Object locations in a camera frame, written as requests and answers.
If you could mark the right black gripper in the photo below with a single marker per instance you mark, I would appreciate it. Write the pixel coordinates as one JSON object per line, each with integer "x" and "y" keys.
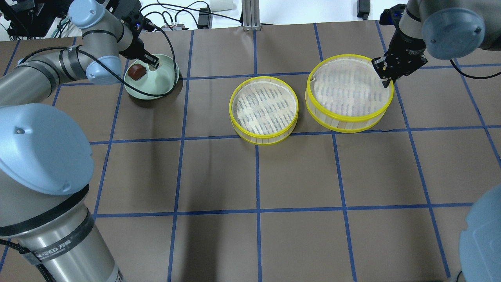
{"x": 407, "y": 44}

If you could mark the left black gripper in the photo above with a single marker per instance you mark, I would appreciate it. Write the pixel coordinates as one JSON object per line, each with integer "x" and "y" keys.
{"x": 136, "y": 46}

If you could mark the yellow steamer layer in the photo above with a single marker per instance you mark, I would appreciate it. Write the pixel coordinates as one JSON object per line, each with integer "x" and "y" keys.
{"x": 264, "y": 110}
{"x": 337, "y": 122}

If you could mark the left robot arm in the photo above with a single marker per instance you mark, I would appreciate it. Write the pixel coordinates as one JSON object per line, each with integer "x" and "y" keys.
{"x": 46, "y": 159}

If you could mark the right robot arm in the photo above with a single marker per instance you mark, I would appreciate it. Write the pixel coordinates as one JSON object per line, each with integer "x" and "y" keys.
{"x": 450, "y": 29}

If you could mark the white cloth steamer liner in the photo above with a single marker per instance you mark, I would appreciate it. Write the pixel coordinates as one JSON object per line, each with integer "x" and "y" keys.
{"x": 349, "y": 86}

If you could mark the brown steamed bun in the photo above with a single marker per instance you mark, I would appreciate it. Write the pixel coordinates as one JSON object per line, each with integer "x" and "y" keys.
{"x": 136, "y": 71}

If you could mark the black power adapter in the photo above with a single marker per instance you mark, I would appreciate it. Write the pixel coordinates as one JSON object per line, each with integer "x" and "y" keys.
{"x": 204, "y": 18}

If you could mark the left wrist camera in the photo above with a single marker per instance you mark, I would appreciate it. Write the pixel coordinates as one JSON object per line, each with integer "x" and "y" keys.
{"x": 128, "y": 11}

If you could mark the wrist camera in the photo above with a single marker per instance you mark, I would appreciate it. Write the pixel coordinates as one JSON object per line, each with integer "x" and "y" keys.
{"x": 392, "y": 15}
{"x": 128, "y": 11}

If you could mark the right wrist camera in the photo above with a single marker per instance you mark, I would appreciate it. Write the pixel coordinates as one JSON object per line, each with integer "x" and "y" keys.
{"x": 392, "y": 15}

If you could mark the aluminium frame post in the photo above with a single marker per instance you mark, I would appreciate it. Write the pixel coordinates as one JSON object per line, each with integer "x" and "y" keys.
{"x": 251, "y": 15}

